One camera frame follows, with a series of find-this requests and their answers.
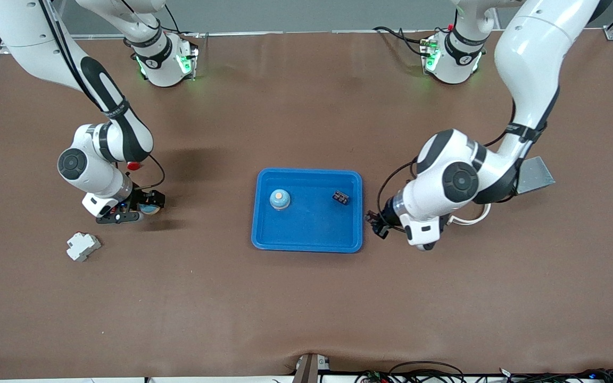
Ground blue plastic tray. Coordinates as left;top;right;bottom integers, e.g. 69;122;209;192
251;168;364;254

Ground white circuit breaker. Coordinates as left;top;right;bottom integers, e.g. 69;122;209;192
66;232;102;262

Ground brown table mat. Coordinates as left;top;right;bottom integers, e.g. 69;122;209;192
0;29;613;379

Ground silver metal module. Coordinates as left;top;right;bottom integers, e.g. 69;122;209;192
517;156;556;195

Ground white curved plastic bracket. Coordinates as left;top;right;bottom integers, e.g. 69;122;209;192
446;204;492;227

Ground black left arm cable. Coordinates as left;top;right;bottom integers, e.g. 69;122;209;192
377;98;517;213

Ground black table edge cables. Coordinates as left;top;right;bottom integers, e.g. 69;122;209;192
354;361;613;383

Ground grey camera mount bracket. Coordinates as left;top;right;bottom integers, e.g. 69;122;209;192
293;353;331;383

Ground black right base cables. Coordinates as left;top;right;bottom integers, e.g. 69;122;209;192
163;4;210;56

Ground black base cables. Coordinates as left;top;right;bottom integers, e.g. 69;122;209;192
373;26;435;58
163;4;210;56

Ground black left base cables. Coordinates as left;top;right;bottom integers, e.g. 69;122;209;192
373;26;435;58

